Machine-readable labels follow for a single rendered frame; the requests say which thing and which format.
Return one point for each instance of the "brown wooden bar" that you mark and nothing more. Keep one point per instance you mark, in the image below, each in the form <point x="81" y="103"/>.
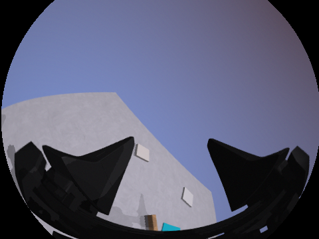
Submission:
<point x="152" y="222"/>

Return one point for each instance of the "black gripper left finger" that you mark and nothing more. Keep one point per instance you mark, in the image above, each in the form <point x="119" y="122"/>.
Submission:
<point x="97" y="174"/>

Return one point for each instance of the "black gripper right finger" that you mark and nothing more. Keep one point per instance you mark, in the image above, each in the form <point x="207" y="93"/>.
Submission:
<point x="240" y="172"/>

